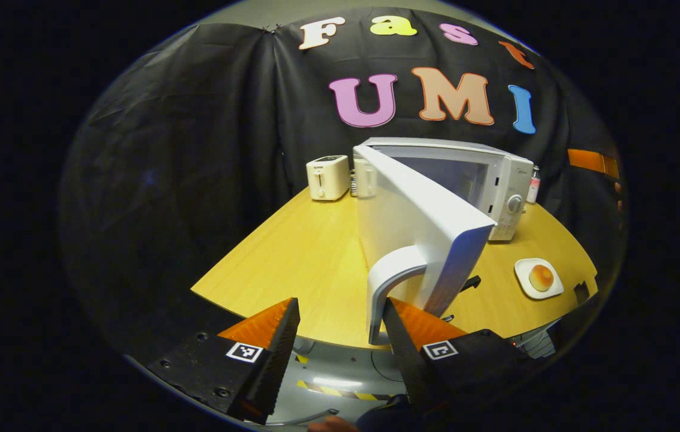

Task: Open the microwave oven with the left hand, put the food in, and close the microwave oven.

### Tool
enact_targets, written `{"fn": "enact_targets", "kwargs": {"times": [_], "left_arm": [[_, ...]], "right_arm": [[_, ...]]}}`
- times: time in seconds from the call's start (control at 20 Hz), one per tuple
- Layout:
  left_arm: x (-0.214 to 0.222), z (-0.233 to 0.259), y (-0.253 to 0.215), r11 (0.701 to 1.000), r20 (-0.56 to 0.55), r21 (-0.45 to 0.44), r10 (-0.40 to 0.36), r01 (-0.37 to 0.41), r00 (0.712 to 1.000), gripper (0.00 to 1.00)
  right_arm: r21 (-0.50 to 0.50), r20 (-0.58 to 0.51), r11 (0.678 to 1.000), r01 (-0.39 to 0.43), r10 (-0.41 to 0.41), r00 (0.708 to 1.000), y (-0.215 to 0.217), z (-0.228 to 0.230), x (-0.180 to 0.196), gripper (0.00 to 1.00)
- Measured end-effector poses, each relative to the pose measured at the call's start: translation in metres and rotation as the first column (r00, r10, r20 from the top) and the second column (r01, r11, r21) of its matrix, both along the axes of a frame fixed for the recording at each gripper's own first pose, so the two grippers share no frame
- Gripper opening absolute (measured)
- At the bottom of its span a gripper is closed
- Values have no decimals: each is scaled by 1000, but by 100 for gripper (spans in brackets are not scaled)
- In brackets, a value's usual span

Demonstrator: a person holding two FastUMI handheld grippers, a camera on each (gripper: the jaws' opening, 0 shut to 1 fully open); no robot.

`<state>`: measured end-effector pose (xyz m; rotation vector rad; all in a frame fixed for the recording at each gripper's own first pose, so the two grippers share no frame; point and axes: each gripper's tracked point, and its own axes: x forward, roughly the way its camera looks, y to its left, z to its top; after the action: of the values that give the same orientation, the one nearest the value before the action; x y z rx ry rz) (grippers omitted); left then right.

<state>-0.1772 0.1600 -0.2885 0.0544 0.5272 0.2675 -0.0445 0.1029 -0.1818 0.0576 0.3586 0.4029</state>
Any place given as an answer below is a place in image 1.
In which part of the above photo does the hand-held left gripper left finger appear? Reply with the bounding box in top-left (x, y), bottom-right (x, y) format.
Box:
top-left (148, 298), bottom-right (301, 425)

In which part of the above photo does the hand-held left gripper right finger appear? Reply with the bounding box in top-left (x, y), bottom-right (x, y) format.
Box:
top-left (382, 298), bottom-right (536, 416)

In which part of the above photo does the round brown bun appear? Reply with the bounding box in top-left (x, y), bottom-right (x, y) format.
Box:
top-left (529, 264), bottom-right (555, 292)

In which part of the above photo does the white microwave oven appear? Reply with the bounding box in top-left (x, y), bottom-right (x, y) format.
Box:
top-left (353, 137), bottom-right (535, 346)

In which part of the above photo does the person's dark sleeve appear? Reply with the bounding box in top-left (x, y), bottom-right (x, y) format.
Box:
top-left (355, 394), bottom-right (421, 432)

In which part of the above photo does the yellow black hazard tape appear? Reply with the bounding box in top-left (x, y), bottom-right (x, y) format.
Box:
top-left (296, 379), bottom-right (397, 401)

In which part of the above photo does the white square plate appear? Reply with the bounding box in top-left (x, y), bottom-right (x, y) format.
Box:
top-left (514, 258), bottom-right (565, 300)

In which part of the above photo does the white toaster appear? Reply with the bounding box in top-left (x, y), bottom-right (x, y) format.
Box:
top-left (307, 155), bottom-right (351, 201)

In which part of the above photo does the black backdrop cloth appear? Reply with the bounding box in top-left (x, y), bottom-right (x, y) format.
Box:
top-left (59, 6), bottom-right (628, 361)

